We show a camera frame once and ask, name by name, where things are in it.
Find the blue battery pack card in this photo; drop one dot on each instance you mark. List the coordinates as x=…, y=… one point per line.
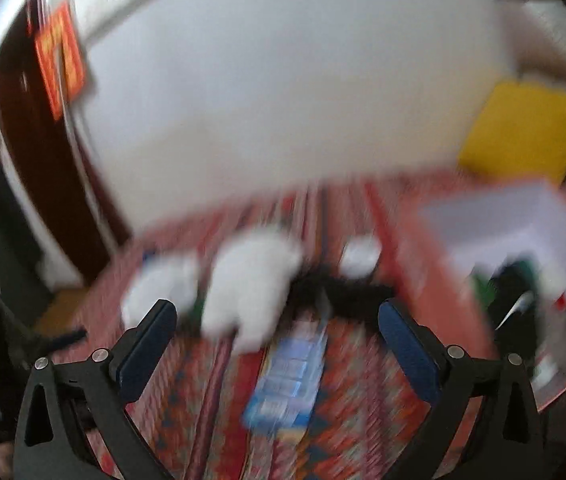
x=284, y=398

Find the patterned red table cloth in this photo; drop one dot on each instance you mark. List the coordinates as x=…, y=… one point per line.
x=190, y=410

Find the yellow cushion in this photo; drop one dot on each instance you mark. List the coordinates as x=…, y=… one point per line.
x=520, y=132

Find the red paper door decoration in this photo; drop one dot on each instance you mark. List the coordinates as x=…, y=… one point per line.
x=60, y=58

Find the dark wooden door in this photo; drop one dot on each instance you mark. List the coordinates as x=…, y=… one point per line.
x=52, y=162

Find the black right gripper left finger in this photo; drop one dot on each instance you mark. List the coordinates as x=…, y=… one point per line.
x=62, y=402

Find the white round lid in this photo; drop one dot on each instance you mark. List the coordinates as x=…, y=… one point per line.
x=360, y=256

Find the white plush toy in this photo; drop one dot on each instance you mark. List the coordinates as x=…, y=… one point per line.
x=250, y=278

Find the pink storage box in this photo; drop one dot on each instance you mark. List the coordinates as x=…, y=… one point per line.
x=442, y=239

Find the black knit gloves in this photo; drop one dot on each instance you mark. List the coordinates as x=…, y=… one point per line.
x=317, y=289

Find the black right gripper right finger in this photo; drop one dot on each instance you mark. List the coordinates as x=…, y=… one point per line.
x=505, y=441

